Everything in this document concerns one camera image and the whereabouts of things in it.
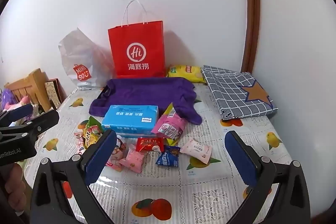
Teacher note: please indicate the green triangular packet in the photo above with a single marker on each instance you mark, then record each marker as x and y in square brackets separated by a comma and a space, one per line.
[93, 123]

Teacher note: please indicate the red snack packet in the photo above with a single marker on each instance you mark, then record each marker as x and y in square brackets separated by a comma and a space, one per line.
[148, 144]

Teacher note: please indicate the pink square snack packet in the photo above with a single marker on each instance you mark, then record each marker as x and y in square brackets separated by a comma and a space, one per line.
[132, 159]

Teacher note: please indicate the pink white plush toy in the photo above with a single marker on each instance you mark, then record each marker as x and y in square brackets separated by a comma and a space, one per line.
[24, 100]

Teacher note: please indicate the blue tissue pack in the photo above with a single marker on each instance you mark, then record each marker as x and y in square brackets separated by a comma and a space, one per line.
[128, 119]

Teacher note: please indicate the large pink cartoon snack bag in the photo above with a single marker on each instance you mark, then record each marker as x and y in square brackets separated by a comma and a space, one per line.
[116, 154]

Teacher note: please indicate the yellow chips bag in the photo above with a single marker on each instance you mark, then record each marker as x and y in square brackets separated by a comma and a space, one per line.
[183, 73]

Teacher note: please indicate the purple plush toy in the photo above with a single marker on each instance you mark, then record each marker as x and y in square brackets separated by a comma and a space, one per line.
[6, 98]

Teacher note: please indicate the grey checked folded cloth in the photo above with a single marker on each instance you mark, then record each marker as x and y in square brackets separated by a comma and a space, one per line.
[231, 92]

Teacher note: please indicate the white plastic bag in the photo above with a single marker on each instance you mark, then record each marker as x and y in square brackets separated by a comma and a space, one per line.
[78, 56]

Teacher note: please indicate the person's left hand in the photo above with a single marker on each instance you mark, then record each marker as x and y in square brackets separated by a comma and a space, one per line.
[14, 184]

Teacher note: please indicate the brown wooden door frame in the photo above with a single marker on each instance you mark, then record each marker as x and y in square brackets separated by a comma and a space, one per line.
[252, 16]

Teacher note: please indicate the pale pink snack packet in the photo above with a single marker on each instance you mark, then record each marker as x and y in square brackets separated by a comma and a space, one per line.
[195, 150]

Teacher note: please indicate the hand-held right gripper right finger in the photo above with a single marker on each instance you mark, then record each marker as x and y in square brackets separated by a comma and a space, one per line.
[240, 158]

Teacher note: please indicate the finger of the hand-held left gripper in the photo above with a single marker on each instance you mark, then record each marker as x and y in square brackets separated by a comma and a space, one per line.
[18, 113]
[42, 124]

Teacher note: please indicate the blue cookie packet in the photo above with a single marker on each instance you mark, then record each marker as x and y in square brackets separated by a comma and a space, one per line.
[166, 158]

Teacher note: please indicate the red paper bag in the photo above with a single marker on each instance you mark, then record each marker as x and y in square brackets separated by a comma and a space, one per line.
[136, 37]

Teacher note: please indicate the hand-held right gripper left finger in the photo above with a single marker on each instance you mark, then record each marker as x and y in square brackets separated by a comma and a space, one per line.
[98, 158]

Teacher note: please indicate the yellow snack packet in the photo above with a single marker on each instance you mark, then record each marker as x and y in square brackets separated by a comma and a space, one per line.
[92, 137]

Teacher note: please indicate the purple towel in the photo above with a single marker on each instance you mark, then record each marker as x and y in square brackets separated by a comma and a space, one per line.
[147, 92]

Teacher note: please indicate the wooden chair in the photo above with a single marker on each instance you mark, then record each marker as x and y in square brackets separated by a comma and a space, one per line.
[36, 85]

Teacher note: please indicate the pink yellow snack bag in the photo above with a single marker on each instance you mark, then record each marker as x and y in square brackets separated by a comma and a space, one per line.
[168, 127]

